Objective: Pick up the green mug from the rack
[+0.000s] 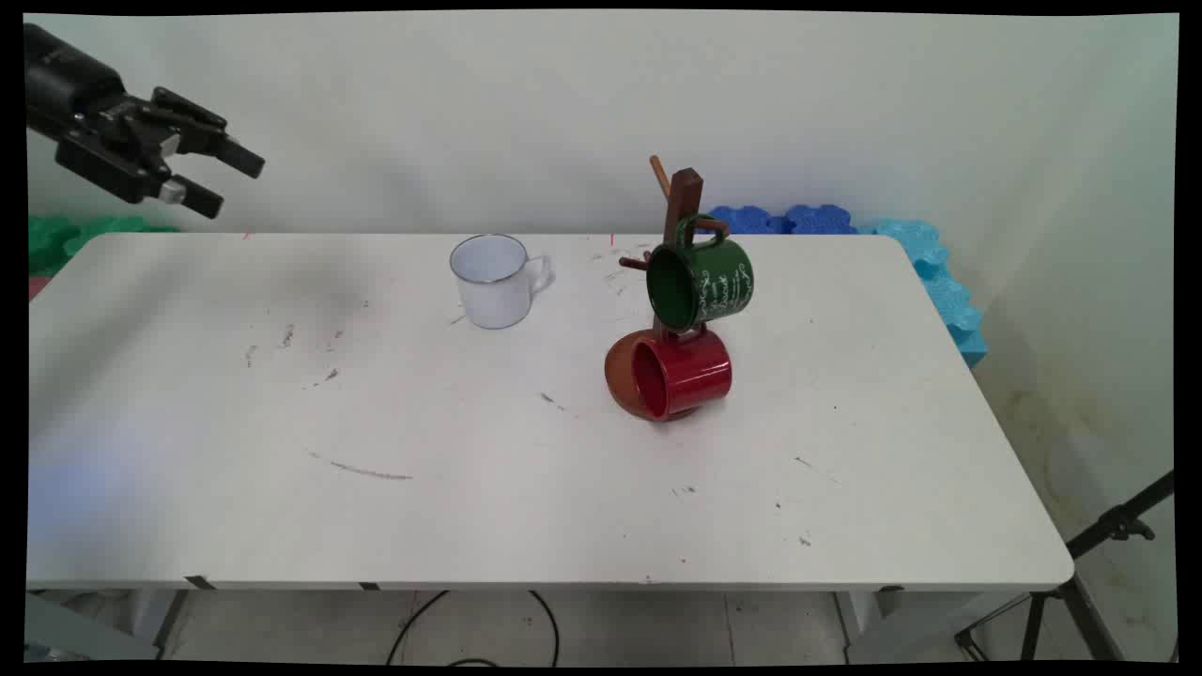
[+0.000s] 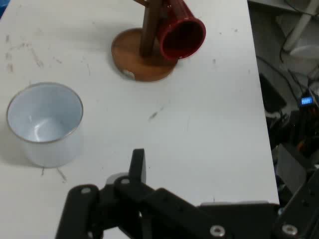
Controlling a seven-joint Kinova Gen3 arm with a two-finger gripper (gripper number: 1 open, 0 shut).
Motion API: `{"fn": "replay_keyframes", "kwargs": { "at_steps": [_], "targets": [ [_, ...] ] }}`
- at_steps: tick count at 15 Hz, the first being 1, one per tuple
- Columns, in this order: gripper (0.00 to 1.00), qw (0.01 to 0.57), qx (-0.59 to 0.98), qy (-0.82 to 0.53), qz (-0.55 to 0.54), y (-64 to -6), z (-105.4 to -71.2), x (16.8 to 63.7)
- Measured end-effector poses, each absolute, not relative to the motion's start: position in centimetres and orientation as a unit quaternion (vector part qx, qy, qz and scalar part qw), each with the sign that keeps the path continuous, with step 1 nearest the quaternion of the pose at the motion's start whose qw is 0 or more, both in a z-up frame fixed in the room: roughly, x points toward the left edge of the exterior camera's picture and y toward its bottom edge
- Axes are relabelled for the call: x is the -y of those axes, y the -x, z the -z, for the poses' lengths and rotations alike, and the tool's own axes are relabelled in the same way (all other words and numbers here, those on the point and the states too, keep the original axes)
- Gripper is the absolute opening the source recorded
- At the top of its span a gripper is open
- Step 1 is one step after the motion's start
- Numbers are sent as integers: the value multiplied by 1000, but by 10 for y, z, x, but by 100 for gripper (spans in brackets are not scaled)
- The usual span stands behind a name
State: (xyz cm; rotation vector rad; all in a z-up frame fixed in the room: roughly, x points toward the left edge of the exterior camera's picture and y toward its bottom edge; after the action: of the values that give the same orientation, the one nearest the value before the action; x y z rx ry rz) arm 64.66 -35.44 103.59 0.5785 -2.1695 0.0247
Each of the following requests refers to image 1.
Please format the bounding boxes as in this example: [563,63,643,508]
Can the green enamel mug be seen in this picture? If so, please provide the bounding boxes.
[646,214,756,333]

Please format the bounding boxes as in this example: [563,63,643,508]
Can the black floor cable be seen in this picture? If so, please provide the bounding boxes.
[385,590,562,669]

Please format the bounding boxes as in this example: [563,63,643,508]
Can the red ceramic mug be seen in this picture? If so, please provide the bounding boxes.
[629,324,734,422]

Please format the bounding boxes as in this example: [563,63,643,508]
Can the white enamel mug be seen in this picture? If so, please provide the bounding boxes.
[449,234,557,331]

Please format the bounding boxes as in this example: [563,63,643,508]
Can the green foam mat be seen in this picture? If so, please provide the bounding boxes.
[28,216,180,279]

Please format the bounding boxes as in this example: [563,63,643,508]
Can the grey table leg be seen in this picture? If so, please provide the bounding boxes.
[834,587,1034,666]
[23,590,191,664]

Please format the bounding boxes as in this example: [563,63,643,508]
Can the dark blue foam mat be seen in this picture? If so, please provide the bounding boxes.
[700,204,860,237]

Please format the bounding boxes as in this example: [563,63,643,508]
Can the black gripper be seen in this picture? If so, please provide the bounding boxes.
[23,23,267,221]

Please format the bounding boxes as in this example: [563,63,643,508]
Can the brown wooden mug tree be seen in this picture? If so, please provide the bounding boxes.
[604,155,733,423]

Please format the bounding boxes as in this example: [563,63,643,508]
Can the black tripod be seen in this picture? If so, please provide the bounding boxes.
[954,469,1178,664]

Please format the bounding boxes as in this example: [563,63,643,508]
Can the light blue foam mat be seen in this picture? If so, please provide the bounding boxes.
[856,219,990,370]

